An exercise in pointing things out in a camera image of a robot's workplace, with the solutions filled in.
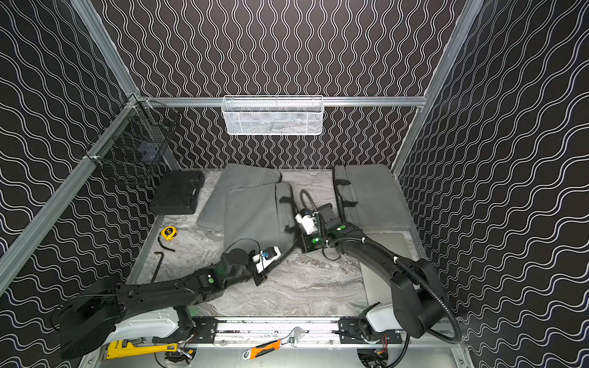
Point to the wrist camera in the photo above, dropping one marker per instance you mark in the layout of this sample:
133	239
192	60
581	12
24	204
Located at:
265	258
307	222

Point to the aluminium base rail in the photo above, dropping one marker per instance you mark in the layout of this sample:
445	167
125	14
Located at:
312	332

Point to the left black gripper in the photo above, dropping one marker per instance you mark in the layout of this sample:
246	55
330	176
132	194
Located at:
260	274

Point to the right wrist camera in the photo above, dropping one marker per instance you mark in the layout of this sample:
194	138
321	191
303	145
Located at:
307	222

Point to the yellow pipe wrench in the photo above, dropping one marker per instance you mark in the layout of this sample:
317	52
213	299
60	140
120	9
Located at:
124	348

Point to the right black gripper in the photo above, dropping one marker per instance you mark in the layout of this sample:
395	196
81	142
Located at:
306	237

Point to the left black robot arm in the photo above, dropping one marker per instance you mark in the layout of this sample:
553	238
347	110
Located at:
86	320

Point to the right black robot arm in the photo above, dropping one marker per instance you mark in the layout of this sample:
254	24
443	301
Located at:
417	306

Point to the silver laptop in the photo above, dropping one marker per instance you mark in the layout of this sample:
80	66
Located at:
401	243

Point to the white wire mesh basket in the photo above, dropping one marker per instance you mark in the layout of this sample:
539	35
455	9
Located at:
272	115

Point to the black plastic tool case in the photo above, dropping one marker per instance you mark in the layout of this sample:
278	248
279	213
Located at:
177	193

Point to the orange adjustable wrench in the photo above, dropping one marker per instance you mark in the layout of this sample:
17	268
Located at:
265	348

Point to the grey laptop bag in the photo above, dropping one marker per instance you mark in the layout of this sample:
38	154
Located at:
261	217
235	176
369	197

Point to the black hex key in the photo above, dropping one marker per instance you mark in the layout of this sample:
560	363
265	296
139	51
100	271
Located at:
161	256

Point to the black wire basket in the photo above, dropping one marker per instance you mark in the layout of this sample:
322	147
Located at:
134	152

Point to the yellow tape measure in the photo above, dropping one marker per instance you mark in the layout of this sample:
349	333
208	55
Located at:
169	233

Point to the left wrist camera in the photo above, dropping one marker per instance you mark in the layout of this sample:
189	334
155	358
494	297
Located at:
265	258

